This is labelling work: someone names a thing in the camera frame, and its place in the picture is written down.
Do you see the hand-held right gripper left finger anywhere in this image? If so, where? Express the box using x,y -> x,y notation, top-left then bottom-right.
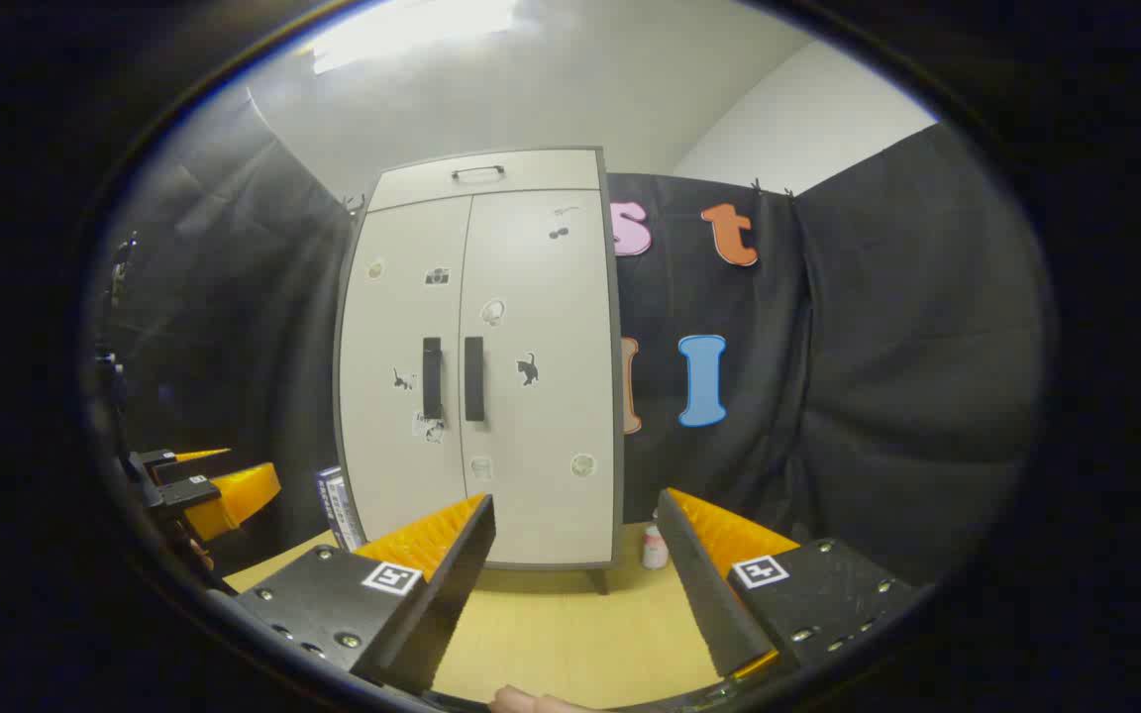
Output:
234,493 -> 497,696

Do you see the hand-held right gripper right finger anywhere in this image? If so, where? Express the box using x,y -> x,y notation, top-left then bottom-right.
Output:
656,487 -> 928,684

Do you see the white double-door shoe cabinet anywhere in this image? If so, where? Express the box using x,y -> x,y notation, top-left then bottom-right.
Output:
333,147 -> 626,595

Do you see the cabinet door with camera sticker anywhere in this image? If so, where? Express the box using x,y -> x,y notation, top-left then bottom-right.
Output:
336,196 -> 473,548

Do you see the cabinet door with cherry sticker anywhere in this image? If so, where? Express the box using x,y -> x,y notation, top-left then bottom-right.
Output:
459,188 -> 622,568

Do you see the white cabinet drawer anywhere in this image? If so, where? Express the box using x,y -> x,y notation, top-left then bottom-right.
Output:
368,150 -> 604,213

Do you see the dark blue book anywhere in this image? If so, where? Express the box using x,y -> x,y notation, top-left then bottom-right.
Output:
313,467 -> 344,551

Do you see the white spine book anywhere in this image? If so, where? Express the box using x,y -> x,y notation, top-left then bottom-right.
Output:
328,465 -> 366,553

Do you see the black backdrop cloth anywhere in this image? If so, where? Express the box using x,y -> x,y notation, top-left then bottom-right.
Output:
85,89 -> 1047,587

